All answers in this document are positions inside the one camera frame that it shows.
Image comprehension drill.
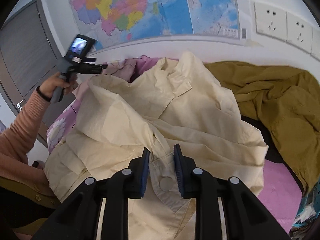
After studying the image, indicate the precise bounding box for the cream jacket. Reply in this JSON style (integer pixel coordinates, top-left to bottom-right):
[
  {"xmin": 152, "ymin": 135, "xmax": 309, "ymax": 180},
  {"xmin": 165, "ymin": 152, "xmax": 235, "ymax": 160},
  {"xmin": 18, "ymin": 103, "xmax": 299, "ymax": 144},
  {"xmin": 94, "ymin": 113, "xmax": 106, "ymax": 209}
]
[{"xmin": 44, "ymin": 51, "xmax": 269, "ymax": 240}]

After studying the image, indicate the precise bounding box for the white wall socket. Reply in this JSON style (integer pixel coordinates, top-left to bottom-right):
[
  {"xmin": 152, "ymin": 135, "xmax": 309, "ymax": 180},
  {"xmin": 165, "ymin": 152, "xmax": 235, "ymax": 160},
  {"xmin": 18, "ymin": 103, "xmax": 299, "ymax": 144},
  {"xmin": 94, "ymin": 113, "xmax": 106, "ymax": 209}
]
[
  {"xmin": 286, "ymin": 11, "xmax": 313, "ymax": 53},
  {"xmin": 254, "ymin": 1, "xmax": 288, "ymax": 42}
]

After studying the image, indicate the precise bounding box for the pink floral bed sheet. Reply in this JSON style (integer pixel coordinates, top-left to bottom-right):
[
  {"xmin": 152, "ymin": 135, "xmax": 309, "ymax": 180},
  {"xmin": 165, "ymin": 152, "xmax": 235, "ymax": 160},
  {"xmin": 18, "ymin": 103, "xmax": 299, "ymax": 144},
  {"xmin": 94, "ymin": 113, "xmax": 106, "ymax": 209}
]
[{"xmin": 46, "ymin": 55, "xmax": 304, "ymax": 233}]

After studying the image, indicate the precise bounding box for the colourful wall map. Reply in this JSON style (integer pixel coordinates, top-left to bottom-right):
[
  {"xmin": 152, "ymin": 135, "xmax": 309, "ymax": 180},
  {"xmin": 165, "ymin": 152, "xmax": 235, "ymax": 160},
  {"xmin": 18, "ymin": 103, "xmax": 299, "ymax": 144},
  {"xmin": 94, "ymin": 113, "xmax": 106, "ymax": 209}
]
[{"xmin": 66, "ymin": 0, "xmax": 248, "ymax": 55}]

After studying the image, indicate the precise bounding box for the person's left hand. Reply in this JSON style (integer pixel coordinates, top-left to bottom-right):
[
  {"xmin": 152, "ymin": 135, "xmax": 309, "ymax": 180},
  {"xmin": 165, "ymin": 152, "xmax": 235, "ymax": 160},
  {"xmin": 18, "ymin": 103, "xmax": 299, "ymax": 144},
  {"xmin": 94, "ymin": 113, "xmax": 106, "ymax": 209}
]
[{"xmin": 39, "ymin": 74, "xmax": 78, "ymax": 101}]

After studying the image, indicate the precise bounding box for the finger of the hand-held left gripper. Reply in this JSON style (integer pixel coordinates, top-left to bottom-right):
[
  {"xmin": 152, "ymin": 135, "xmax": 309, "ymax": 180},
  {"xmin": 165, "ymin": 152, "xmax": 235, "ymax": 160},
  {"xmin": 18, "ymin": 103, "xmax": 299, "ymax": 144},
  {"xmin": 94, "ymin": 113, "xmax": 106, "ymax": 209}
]
[
  {"xmin": 80, "ymin": 63, "xmax": 108, "ymax": 70},
  {"xmin": 79, "ymin": 68, "xmax": 104, "ymax": 75}
]

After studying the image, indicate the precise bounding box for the black hair tie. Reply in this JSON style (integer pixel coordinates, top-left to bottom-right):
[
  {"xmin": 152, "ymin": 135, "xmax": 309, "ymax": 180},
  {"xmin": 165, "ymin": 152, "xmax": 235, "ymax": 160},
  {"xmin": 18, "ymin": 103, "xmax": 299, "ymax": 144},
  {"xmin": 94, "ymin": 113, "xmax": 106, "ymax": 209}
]
[{"xmin": 36, "ymin": 86, "xmax": 52, "ymax": 102}]

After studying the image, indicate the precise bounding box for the grey door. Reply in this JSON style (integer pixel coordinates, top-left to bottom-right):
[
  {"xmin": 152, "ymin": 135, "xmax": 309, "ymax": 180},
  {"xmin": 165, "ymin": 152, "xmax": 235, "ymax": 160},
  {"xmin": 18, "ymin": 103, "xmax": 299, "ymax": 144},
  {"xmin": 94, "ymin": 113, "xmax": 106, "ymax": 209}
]
[{"xmin": 0, "ymin": 0, "xmax": 79, "ymax": 135}]

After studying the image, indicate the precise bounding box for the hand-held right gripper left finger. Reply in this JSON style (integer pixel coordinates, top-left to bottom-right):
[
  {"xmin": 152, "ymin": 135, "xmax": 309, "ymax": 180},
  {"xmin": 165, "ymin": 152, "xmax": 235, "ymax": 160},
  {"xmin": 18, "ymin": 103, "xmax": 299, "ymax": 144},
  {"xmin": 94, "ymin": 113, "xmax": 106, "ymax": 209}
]
[{"xmin": 32, "ymin": 147, "xmax": 151, "ymax": 240}]

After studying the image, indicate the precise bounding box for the pale pink garment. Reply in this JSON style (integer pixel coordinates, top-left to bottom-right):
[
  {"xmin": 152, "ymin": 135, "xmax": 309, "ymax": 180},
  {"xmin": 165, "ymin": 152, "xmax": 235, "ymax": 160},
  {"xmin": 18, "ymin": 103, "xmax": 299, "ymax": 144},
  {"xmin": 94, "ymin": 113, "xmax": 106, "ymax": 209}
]
[{"xmin": 72, "ymin": 60, "xmax": 138, "ymax": 98}]

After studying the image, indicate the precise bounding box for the turquoise plastic basket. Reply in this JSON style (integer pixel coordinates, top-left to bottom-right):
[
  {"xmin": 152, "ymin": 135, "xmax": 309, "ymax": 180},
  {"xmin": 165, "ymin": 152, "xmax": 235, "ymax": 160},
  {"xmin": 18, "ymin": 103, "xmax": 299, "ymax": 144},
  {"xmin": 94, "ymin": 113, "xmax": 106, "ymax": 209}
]
[{"xmin": 290, "ymin": 177, "xmax": 320, "ymax": 240}]

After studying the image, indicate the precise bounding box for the person's left forearm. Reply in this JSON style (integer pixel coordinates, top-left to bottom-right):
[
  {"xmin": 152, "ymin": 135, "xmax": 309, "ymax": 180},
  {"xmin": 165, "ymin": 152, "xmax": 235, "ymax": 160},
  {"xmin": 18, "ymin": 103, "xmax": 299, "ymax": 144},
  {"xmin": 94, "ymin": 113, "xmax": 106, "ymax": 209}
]
[{"xmin": 0, "ymin": 90, "xmax": 50, "ymax": 160}]

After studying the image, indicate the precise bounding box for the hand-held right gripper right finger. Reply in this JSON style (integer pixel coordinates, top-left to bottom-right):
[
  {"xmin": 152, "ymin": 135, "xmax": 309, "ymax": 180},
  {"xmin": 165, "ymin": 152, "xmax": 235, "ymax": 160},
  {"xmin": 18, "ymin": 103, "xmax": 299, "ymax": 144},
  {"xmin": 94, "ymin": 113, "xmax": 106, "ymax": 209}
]
[{"xmin": 173, "ymin": 144, "xmax": 290, "ymax": 240}]

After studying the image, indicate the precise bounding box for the black garment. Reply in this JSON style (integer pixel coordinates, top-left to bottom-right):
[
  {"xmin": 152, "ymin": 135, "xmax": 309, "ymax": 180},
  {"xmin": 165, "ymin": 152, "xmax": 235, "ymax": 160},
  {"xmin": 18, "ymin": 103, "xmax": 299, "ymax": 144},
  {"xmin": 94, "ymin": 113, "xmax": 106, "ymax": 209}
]
[{"xmin": 241, "ymin": 115, "xmax": 307, "ymax": 188}]

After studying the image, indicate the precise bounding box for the person's body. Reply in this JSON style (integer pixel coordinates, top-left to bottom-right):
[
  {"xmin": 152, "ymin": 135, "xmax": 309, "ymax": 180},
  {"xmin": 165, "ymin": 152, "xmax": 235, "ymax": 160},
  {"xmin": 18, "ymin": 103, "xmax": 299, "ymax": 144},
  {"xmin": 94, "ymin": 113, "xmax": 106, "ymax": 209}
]
[{"xmin": 0, "ymin": 152, "xmax": 62, "ymax": 240}]

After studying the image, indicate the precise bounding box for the olive green garment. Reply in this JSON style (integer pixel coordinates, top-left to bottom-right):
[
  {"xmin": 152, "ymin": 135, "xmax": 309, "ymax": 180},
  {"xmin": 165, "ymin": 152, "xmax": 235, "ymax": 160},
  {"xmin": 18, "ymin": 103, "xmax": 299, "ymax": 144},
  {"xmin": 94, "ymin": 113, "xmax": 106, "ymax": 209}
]
[{"xmin": 204, "ymin": 61, "xmax": 320, "ymax": 193}]

